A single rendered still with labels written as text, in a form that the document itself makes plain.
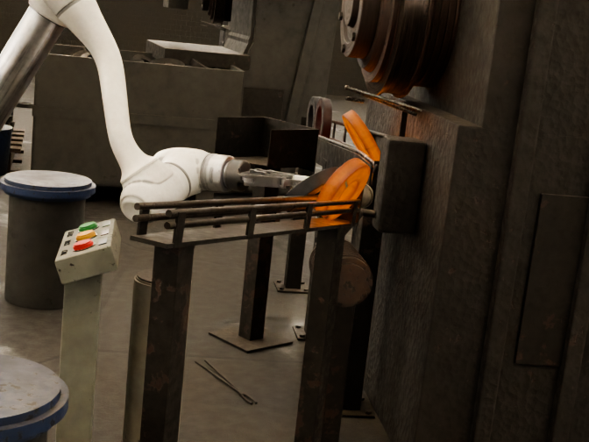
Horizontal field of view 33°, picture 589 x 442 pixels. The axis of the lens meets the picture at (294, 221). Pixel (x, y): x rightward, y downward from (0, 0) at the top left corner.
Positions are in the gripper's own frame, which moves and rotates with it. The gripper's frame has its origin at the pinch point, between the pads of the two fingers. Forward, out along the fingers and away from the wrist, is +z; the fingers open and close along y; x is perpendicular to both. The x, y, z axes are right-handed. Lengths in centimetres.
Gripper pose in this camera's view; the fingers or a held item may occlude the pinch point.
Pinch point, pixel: (307, 182)
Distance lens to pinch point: 229.5
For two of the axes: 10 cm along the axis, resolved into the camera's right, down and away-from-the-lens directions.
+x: 0.4, -9.8, -1.8
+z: 8.9, 1.2, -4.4
